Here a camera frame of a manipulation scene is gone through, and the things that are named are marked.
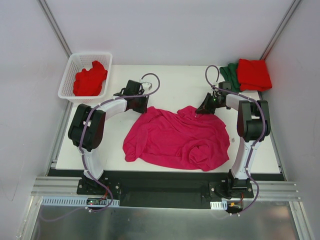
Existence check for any pink t shirt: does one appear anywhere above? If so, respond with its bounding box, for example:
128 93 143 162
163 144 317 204
122 106 230 172

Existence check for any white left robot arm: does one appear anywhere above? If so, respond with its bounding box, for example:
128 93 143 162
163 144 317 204
68 80 152 195

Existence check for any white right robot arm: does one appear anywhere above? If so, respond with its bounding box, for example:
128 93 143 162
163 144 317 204
195 81 271 199

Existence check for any folded green t shirt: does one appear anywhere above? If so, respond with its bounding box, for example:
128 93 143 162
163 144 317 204
219 63 241 93

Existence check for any folded red t shirt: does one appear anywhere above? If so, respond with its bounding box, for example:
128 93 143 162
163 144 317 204
237 58 272 92

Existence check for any red t shirt in basket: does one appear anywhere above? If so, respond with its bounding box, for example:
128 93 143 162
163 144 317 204
73 60 108 97

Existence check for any white perforated plastic basket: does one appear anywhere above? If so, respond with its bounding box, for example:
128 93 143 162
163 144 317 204
58 51 113 105

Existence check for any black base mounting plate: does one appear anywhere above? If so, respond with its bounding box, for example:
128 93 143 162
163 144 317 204
47 169 255 210

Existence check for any right white cable duct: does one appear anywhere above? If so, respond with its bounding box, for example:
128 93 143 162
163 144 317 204
210 201 228 211

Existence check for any white cable duct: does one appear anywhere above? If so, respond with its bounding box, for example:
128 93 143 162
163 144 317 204
210 201 228 211
42 196 120 208

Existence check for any right aluminium rail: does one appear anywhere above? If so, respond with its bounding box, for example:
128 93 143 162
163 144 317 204
257 181 303 202

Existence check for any aluminium rail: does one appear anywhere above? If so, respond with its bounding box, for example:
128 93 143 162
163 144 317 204
31 176 80 197
257 181 303 202

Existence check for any left aluminium rail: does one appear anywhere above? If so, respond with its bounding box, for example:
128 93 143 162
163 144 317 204
31 176 80 197

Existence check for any left white cable duct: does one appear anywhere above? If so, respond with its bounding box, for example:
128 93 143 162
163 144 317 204
42 196 120 208

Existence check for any left aluminium frame post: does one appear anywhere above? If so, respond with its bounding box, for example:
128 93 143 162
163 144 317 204
37 0 72 58

